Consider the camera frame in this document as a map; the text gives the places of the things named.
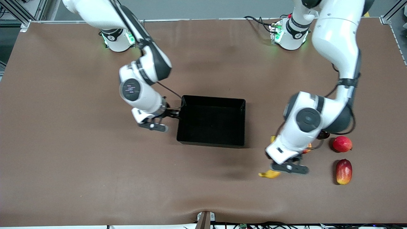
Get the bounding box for red yellow mango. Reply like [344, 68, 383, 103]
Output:
[335, 159, 353, 185]

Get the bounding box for black base cable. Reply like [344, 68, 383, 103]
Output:
[244, 15, 274, 32]

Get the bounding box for black plastic box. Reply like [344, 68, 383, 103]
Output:
[176, 95, 247, 149]

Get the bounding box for front camera mount post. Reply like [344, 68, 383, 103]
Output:
[196, 211, 216, 229]

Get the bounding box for yellow banana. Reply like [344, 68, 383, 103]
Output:
[258, 135, 282, 179]

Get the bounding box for brown table mat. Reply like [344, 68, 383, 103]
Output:
[0, 17, 407, 227]

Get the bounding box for aluminium frame struts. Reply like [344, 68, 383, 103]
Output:
[380, 0, 407, 26]
[0, 0, 48, 32]

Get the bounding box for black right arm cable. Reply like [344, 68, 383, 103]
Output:
[110, 0, 183, 112]

